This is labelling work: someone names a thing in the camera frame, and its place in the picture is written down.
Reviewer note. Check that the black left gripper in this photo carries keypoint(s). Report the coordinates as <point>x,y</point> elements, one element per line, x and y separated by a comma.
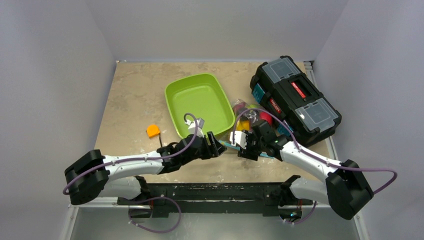
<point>217,148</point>

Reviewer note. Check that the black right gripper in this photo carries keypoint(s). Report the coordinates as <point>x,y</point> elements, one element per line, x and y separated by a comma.
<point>251,144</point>

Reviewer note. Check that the clear zip top bag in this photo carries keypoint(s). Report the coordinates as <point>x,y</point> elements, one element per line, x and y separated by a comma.
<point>246,116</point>

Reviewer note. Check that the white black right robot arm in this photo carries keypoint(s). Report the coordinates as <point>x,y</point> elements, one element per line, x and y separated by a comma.
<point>340,185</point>

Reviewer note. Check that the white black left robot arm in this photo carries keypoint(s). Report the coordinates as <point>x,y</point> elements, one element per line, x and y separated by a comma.
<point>96,175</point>

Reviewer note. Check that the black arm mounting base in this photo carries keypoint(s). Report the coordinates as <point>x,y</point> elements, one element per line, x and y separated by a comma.
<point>270,199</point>

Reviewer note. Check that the red fake apple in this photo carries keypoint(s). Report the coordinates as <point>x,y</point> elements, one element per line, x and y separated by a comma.
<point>266,116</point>

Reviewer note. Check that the black plastic toolbox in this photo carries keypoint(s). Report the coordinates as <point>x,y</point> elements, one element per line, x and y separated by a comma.
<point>281,88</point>

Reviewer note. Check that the green plastic tray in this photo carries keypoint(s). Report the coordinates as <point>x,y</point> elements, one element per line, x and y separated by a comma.
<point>203,96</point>

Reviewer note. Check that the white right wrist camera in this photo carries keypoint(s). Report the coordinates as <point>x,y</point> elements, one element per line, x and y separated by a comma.
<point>238,138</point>

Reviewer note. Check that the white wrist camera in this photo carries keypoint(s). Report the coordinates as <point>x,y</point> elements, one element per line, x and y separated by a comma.
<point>238,138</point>
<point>195,127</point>

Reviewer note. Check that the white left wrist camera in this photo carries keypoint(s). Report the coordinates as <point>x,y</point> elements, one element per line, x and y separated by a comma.
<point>195,127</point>

